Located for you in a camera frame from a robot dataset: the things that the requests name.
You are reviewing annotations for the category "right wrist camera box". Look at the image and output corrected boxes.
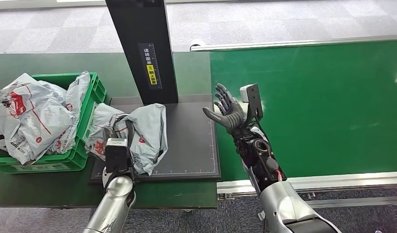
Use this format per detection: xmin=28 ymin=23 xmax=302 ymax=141
xmin=239 ymin=83 xmax=264 ymax=128

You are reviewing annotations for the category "upright grey mailer package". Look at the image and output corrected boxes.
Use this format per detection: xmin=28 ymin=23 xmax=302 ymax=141
xmin=45 ymin=70 xmax=91 ymax=156

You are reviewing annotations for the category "wide aluminium conveyor rail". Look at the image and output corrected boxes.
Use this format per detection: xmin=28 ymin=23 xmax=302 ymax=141
xmin=216 ymin=171 xmax=397 ymax=195

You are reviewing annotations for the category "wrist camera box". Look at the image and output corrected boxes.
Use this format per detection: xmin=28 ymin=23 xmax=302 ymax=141
xmin=239 ymin=83 xmax=264 ymax=128
xmin=104 ymin=138 xmax=129 ymax=175

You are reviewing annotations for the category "green plastic basket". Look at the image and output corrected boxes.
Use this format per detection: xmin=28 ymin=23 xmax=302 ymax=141
xmin=0 ymin=71 xmax=107 ymax=175

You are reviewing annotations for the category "green conveyor belt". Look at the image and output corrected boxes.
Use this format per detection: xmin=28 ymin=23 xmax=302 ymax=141
xmin=209 ymin=39 xmax=397 ymax=183

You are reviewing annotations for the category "large crumpled grey mailer package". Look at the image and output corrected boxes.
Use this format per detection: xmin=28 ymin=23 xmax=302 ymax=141
xmin=0 ymin=73 xmax=77 ymax=165

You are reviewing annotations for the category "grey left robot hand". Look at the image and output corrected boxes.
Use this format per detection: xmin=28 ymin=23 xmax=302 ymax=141
xmin=103 ymin=118 xmax=137 ymax=152

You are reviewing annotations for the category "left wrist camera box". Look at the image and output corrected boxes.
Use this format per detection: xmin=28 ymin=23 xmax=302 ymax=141
xmin=104 ymin=138 xmax=129 ymax=175

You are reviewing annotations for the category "black scale column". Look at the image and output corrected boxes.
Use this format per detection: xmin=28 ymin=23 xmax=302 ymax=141
xmin=104 ymin=0 xmax=179 ymax=105

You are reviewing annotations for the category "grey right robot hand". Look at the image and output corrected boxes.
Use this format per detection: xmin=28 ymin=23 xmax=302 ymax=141
xmin=203 ymin=83 xmax=248 ymax=134

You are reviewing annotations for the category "grey mailer package red print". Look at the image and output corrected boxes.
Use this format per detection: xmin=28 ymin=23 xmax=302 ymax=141
xmin=86 ymin=102 xmax=169 ymax=177

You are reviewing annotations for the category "black yellow label sticker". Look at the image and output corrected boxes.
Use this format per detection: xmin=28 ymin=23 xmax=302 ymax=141
xmin=138 ymin=42 xmax=163 ymax=90

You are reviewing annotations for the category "thin aluminium conveyor rail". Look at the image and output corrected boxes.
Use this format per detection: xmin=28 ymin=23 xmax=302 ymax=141
xmin=189 ymin=33 xmax=397 ymax=52

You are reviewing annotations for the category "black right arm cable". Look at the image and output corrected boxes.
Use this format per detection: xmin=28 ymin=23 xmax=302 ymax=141
xmin=253 ymin=116 xmax=271 ymax=152

